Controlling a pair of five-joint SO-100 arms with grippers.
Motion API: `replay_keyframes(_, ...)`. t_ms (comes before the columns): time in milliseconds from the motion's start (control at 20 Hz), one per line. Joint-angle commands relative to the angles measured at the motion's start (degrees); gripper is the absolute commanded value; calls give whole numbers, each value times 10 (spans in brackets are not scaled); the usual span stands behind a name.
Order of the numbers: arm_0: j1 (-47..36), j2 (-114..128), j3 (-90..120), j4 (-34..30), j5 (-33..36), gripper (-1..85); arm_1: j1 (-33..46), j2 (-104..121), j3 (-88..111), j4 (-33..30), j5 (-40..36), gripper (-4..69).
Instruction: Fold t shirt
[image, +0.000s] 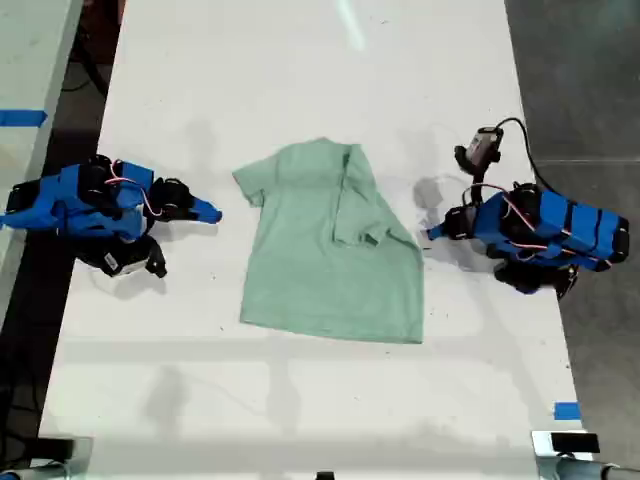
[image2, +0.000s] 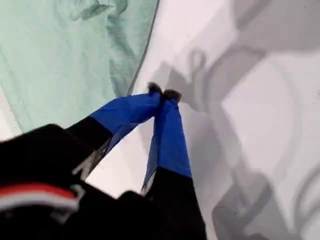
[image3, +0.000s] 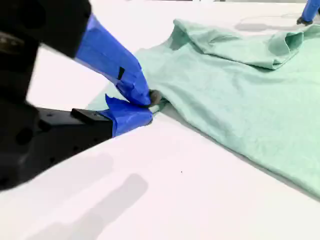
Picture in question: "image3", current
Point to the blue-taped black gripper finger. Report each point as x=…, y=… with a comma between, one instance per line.
x=311, y=10
x=107, y=52
x=130, y=120

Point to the pale green T-shirt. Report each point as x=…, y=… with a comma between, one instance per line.
x=237, y=95

